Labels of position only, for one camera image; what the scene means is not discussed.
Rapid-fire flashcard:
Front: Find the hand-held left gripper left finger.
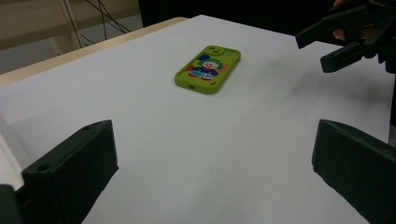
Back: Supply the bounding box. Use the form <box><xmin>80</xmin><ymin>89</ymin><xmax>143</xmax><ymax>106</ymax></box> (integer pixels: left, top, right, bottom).
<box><xmin>21</xmin><ymin>119</ymin><xmax>120</xmax><ymax>224</ymax></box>

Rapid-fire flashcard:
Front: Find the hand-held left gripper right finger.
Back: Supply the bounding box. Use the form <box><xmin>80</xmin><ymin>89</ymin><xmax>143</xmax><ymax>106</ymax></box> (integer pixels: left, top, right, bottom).
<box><xmin>312</xmin><ymin>119</ymin><xmax>396</xmax><ymax>224</ymax></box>

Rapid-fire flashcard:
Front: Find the green cartoon phone case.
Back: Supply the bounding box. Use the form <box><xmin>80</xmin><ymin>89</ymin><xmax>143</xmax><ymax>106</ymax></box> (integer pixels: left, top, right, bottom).
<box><xmin>174</xmin><ymin>45</ymin><xmax>242</xmax><ymax>95</ymax></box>

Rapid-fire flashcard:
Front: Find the black curtain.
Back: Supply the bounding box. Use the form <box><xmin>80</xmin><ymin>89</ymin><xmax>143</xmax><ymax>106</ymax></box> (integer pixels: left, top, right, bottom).
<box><xmin>138</xmin><ymin>0</ymin><xmax>396</xmax><ymax>48</ymax></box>

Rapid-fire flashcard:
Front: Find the light wooden shelf unit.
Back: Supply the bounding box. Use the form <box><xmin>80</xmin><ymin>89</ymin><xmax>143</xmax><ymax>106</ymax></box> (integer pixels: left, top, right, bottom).
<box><xmin>0</xmin><ymin>0</ymin><xmax>141</xmax><ymax>57</ymax></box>

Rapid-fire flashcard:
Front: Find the black hanging cable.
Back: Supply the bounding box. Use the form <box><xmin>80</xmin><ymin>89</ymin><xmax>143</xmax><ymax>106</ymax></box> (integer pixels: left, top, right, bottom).
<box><xmin>97</xmin><ymin>0</ymin><xmax>108</xmax><ymax>41</ymax></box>
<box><xmin>84</xmin><ymin>0</ymin><xmax>132</xmax><ymax>35</ymax></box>
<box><xmin>63</xmin><ymin>0</ymin><xmax>84</xmax><ymax>49</ymax></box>

